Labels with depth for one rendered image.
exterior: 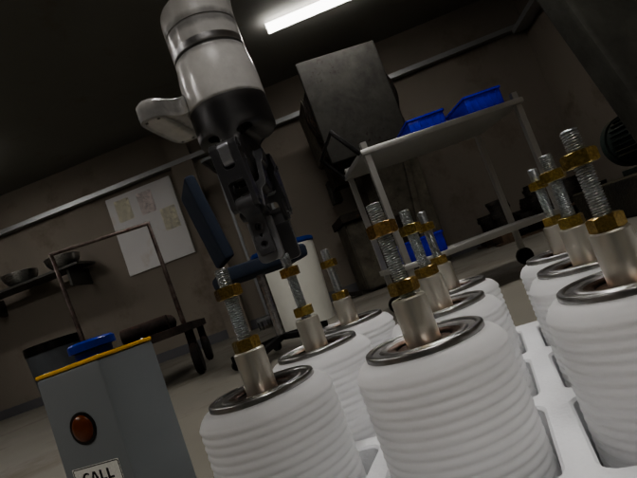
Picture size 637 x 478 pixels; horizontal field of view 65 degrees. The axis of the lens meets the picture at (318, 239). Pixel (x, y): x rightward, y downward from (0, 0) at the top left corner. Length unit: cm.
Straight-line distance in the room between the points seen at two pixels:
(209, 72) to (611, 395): 38
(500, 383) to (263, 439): 14
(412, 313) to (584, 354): 9
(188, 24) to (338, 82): 492
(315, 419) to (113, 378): 19
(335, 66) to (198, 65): 499
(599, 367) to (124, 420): 34
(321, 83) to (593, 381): 515
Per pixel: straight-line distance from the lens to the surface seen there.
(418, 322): 31
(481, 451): 29
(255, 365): 35
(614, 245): 31
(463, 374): 28
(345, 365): 43
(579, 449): 32
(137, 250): 704
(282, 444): 32
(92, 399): 46
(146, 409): 48
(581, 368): 30
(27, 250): 790
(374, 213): 31
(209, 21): 50
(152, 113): 48
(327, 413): 34
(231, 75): 47
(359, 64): 551
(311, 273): 388
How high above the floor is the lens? 31
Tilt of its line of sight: 4 degrees up
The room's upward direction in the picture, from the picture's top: 20 degrees counter-clockwise
